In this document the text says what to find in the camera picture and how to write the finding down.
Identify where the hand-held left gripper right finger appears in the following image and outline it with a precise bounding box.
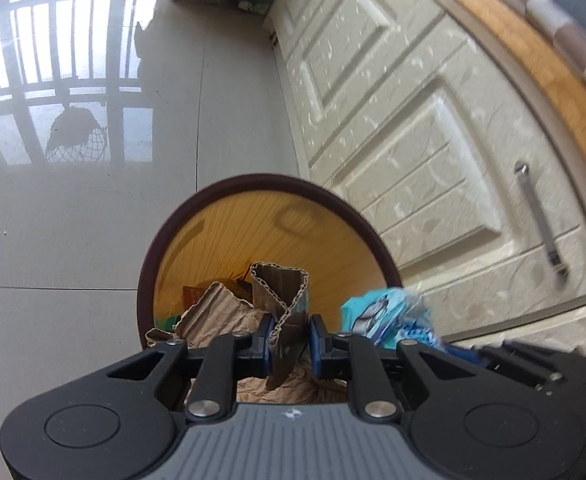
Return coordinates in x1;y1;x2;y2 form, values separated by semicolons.
309;314;490;420

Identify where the metal cabinet handle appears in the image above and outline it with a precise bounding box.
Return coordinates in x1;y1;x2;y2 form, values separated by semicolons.
513;161;570;278

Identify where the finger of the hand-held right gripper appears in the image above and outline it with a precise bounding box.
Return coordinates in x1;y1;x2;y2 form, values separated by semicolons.
442;342;501;370

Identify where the yellow trash bin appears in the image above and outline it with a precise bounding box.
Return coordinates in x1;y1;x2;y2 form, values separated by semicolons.
136;173;404;406

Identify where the brown white checkered blanket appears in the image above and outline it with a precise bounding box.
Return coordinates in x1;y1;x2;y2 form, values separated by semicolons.
472;0;586;107

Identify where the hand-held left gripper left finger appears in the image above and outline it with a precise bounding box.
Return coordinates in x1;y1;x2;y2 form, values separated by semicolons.
107;315;276;420

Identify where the cream cabinet front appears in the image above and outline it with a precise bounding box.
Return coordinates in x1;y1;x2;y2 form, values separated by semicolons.
262;0;586;356

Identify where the teal plastic wrapper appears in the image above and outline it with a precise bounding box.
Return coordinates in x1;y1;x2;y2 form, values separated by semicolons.
341;287;446;352

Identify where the corrugated cardboard piece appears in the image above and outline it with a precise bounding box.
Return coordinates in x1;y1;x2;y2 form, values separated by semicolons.
250;261;310;392

